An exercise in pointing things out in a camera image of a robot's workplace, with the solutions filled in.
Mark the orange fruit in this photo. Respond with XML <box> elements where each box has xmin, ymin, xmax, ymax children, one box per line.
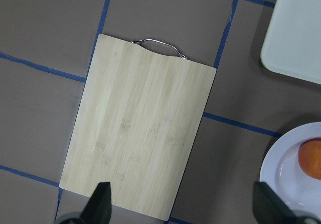
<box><xmin>298</xmin><ymin>139</ymin><xmax>320</xmax><ymax>180</ymax></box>

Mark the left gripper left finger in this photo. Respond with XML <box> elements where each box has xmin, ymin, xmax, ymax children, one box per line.
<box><xmin>80</xmin><ymin>182</ymin><xmax>112</xmax><ymax>224</ymax></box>

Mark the wooden cutting board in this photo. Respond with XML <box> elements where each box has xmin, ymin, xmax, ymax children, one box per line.
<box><xmin>59</xmin><ymin>34</ymin><xmax>216</xmax><ymax>220</ymax></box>

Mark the cream bear tray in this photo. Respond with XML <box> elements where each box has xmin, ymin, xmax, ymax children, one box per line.
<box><xmin>260</xmin><ymin>0</ymin><xmax>320</xmax><ymax>84</ymax></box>

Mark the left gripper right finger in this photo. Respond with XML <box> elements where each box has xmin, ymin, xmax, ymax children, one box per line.
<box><xmin>252</xmin><ymin>181</ymin><xmax>297</xmax><ymax>223</ymax></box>

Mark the white round plate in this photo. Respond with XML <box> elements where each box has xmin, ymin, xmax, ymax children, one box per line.
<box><xmin>260</xmin><ymin>122</ymin><xmax>320</xmax><ymax>219</ymax></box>

